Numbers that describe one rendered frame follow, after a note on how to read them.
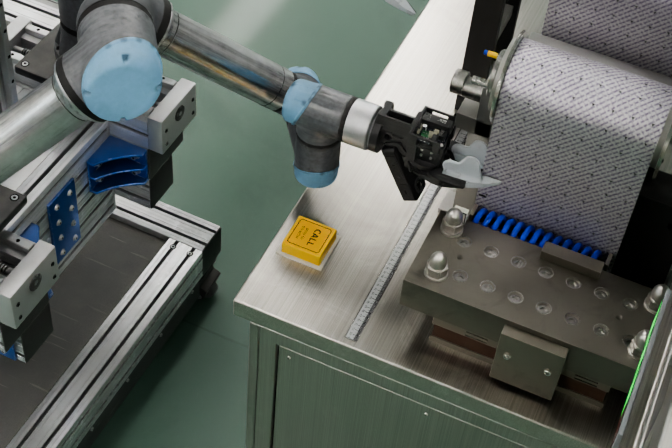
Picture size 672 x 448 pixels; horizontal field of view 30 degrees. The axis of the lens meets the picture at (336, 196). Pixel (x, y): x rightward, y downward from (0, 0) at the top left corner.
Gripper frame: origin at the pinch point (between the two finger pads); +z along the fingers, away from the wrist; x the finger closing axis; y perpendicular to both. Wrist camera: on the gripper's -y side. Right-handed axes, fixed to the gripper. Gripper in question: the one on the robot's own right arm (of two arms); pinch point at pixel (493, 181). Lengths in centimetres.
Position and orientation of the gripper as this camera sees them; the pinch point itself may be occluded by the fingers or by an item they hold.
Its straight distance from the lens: 197.1
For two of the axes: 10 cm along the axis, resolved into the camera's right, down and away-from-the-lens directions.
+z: 9.1, 3.4, -2.3
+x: 4.1, -6.5, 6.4
